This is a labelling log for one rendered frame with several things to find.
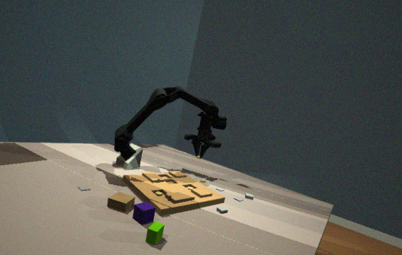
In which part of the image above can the purple cube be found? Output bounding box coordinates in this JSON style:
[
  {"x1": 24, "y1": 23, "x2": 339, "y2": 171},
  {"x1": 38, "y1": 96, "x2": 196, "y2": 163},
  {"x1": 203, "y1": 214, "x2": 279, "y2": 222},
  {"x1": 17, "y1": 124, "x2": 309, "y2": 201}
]
[{"x1": 133, "y1": 201, "x2": 156, "y2": 225}]

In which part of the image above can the green block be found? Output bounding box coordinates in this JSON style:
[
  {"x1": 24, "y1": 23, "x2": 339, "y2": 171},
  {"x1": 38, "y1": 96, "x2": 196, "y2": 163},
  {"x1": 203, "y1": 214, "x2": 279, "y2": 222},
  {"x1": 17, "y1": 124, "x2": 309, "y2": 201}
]
[{"x1": 146, "y1": 222, "x2": 164, "y2": 245}]

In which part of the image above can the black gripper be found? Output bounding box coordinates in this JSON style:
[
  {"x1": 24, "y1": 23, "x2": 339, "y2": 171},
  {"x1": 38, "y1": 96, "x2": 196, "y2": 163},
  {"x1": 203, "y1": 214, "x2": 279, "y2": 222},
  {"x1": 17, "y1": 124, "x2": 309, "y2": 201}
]
[{"x1": 184, "y1": 126, "x2": 221, "y2": 158}]

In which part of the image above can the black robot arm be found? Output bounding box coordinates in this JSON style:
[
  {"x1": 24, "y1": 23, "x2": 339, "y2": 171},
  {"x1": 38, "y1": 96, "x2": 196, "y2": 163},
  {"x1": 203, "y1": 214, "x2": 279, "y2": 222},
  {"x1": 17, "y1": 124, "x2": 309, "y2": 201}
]
[{"x1": 114, "y1": 86, "x2": 227, "y2": 160}]

